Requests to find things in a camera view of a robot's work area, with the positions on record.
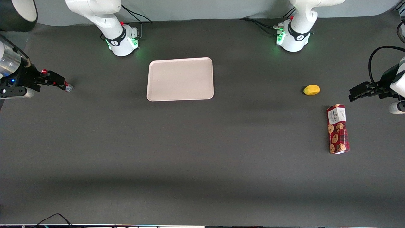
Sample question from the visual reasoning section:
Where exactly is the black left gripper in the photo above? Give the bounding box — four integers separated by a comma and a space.
349, 64, 400, 102

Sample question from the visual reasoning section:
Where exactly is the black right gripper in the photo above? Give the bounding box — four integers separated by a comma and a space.
0, 63, 65, 96

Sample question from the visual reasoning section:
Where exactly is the red coke bottle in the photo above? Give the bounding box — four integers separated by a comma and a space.
41, 69, 73, 92

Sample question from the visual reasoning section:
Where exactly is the pale pink plastic tray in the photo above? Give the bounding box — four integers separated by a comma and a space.
146, 57, 214, 102

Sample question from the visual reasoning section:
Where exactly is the red cookie box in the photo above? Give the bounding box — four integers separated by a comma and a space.
326, 104, 351, 155

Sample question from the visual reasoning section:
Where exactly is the yellow lemon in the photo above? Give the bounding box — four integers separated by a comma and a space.
303, 85, 321, 96

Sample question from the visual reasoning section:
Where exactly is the black looped wrist cable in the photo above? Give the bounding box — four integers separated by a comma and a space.
368, 46, 405, 90

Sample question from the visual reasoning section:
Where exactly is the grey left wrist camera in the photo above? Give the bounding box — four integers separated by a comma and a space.
389, 101, 405, 115

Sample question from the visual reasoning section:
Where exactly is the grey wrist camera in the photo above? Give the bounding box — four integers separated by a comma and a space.
0, 88, 35, 99
389, 101, 405, 115

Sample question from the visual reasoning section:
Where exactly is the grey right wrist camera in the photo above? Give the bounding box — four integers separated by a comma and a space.
0, 88, 35, 99

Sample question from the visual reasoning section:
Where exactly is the black curved side cable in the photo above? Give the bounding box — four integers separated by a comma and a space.
397, 20, 405, 45

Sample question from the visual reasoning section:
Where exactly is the black right arm base cable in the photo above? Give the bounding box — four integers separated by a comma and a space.
121, 5, 153, 23

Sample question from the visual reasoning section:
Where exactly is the black arm base cable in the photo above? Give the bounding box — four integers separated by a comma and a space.
239, 18, 280, 36
121, 5, 153, 23

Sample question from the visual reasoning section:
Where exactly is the black left arm base cable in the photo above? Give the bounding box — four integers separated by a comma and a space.
239, 18, 280, 36

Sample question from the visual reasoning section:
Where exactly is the thin black table edge cable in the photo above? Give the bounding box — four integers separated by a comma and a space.
31, 213, 74, 228

